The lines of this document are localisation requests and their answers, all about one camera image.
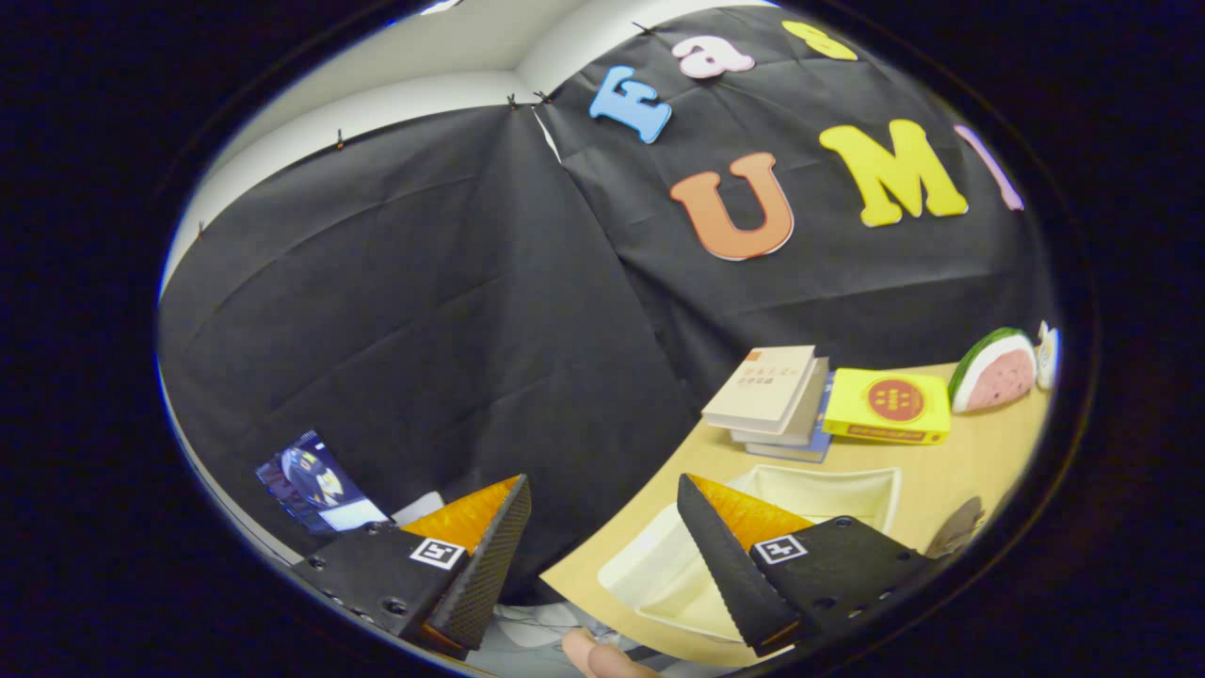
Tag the white plush toy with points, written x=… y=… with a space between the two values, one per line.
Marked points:
x=1048 y=358

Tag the grey book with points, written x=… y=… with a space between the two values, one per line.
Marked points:
x=811 y=414

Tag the beige book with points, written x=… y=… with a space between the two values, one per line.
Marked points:
x=763 y=386

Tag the white device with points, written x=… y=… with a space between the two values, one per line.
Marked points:
x=419 y=508

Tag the black backdrop cloth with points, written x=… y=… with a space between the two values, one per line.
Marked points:
x=424 y=330

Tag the blue book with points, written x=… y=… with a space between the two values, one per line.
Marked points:
x=800 y=452

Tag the watermelon slice plush toy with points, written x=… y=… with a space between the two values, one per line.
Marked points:
x=998 y=377

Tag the lit screen device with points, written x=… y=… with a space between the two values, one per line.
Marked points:
x=315 y=482

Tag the yellow book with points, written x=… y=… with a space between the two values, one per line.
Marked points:
x=890 y=403

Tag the brown slipper shoe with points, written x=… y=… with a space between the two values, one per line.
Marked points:
x=955 y=532

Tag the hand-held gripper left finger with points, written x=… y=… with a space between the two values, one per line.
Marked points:
x=485 y=565

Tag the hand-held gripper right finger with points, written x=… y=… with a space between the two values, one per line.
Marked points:
x=720 y=565

